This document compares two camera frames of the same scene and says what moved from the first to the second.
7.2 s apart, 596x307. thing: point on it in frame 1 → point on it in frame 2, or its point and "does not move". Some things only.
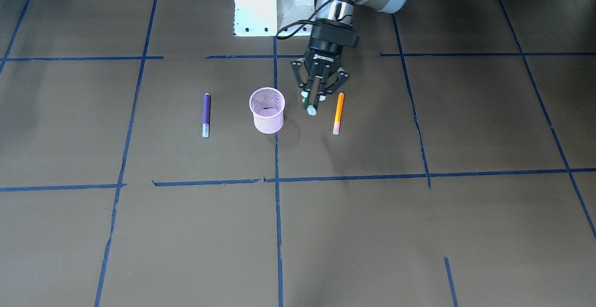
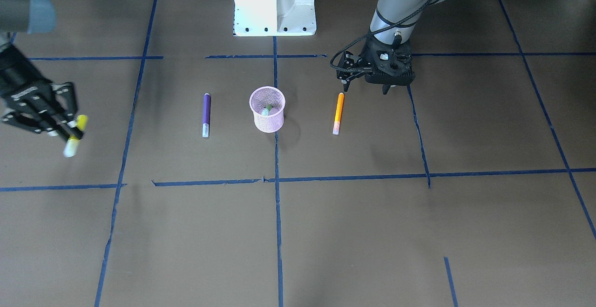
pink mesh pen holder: (267, 104) does not move
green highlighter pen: (311, 110) → (265, 111)
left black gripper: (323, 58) → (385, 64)
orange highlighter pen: (339, 112) does not move
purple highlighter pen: (206, 115) does not move
